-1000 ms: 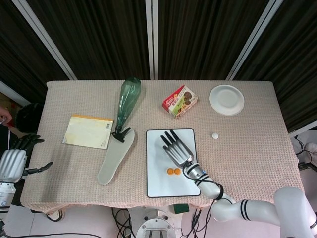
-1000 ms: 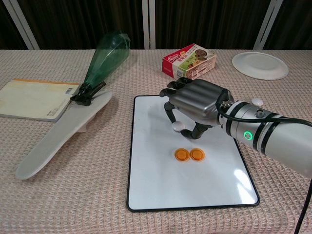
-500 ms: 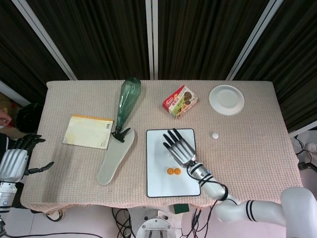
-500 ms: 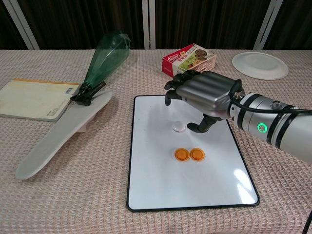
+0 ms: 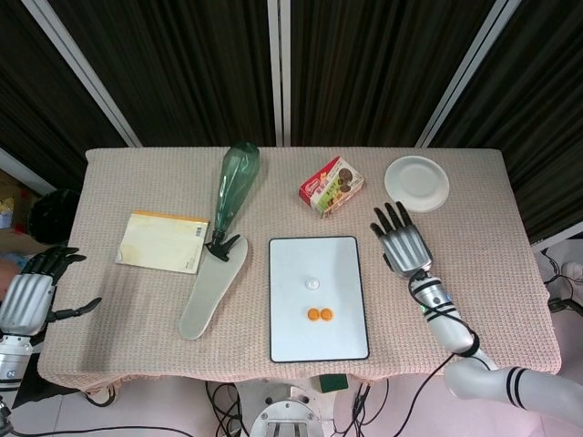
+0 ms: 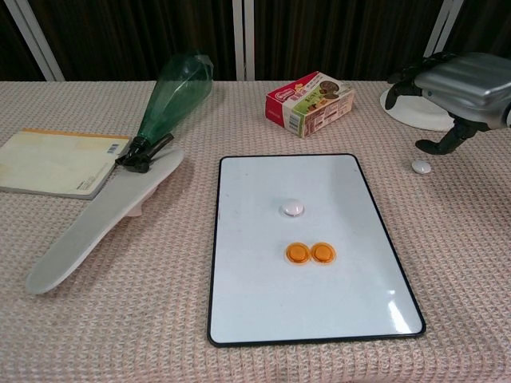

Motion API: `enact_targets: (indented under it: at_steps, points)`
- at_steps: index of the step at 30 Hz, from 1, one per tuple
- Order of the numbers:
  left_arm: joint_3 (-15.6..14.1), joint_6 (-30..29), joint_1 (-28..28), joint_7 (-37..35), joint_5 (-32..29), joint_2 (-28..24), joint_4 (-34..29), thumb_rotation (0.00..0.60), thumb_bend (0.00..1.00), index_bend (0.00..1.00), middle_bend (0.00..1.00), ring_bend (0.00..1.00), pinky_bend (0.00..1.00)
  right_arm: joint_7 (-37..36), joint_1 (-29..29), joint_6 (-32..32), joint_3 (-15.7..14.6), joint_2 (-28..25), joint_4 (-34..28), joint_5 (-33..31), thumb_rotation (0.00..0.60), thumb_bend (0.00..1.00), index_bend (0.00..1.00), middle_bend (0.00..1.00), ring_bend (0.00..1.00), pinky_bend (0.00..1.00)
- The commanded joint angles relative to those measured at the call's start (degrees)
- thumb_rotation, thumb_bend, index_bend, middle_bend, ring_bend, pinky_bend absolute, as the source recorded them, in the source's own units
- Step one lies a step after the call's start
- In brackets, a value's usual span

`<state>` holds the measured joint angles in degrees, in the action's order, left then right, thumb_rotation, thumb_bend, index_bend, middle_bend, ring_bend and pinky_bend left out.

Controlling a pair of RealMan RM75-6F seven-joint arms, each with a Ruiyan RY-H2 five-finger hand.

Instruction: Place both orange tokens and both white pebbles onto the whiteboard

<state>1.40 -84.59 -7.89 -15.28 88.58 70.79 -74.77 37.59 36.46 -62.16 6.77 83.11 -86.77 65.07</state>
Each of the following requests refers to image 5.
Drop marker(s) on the orange round magnet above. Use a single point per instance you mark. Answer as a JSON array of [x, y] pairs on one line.
[[326, 314], [313, 314]]

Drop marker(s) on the black round bin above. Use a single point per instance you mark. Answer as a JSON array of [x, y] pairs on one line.
[[50, 218]]

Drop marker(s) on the yellow cream paperback book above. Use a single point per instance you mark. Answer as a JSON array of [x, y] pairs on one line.
[[159, 241]]

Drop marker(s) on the red green cookie box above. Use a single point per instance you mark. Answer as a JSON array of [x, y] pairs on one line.
[[332, 186]]

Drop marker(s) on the white partition frame post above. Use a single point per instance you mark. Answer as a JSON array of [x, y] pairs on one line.
[[279, 68], [82, 68], [469, 73]]

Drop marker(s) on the brown cardboard box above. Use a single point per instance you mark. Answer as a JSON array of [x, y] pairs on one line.
[[11, 236]]

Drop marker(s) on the white paper plate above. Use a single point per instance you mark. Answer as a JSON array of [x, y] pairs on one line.
[[416, 182]]

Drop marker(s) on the white round magnet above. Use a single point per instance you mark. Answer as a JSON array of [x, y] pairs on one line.
[[312, 283]]

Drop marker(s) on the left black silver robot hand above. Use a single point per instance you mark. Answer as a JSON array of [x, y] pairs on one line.
[[25, 300]]

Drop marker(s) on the green plastic spray bottle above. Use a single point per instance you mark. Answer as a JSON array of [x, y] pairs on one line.
[[234, 182]]

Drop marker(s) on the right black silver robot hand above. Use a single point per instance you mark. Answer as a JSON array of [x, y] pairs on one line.
[[405, 248]]

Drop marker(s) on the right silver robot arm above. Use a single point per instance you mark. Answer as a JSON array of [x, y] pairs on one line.
[[446, 323]]

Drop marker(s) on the small green block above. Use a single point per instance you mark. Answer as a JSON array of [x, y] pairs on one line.
[[333, 383]]

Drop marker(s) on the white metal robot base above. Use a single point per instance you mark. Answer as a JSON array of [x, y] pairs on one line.
[[287, 414]]

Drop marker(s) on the white magnetic board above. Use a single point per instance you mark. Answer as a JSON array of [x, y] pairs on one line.
[[319, 337]]

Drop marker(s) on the pink knitted tablecloth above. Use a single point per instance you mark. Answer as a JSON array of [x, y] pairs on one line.
[[159, 328]]

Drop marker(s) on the grey shoe insole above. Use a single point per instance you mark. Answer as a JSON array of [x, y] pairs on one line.
[[205, 296]]

